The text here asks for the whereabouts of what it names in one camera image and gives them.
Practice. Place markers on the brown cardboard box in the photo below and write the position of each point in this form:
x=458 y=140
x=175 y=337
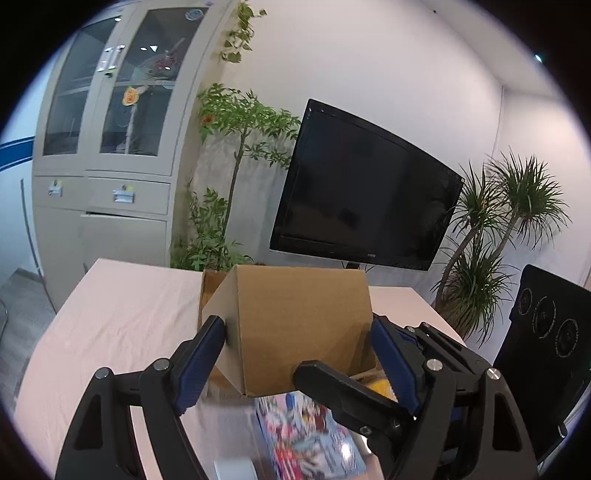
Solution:
x=278 y=317

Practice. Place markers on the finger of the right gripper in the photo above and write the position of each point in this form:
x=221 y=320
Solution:
x=353 y=405

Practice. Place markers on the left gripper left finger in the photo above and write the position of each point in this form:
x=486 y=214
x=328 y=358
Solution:
x=100 y=442

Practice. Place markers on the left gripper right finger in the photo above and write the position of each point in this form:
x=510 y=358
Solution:
x=456 y=417

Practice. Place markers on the colourful cartoon picture book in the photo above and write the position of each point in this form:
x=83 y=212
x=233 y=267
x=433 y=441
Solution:
x=304 y=440

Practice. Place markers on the yellow bottle white cap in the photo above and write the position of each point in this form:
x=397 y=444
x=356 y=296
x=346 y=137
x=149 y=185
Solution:
x=383 y=387

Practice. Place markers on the black camera unit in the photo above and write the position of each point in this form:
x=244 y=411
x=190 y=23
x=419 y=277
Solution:
x=545 y=356

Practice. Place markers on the grey glass door cabinet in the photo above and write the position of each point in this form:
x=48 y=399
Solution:
x=117 y=138

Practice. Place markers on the spiky palm potted plant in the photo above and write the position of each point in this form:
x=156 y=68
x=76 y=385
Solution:
x=510 y=200

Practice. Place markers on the black flat screen monitor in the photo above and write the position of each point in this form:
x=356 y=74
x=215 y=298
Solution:
x=356 y=192

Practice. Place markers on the leafy green potted plant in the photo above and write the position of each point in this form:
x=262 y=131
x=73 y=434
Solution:
x=234 y=126

